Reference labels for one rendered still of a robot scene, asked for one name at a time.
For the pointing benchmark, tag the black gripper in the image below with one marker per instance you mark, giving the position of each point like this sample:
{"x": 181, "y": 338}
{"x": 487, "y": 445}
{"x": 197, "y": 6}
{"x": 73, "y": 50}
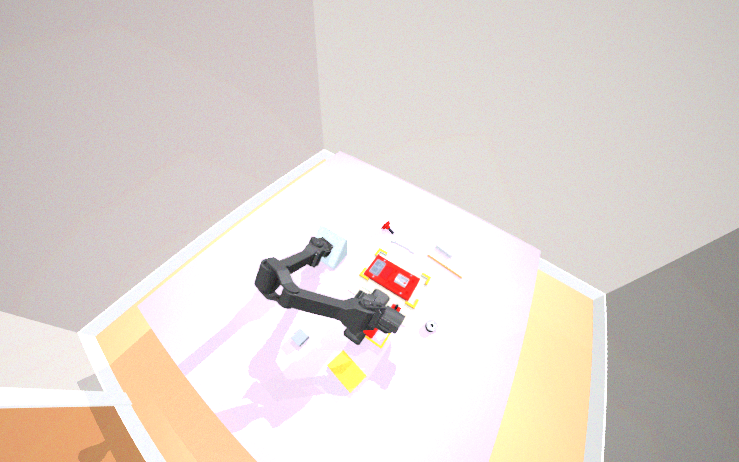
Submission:
{"x": 357, "y": 336}

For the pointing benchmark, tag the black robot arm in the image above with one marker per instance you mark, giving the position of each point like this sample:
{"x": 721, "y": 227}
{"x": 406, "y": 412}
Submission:
{"x": 363, "y": 312}

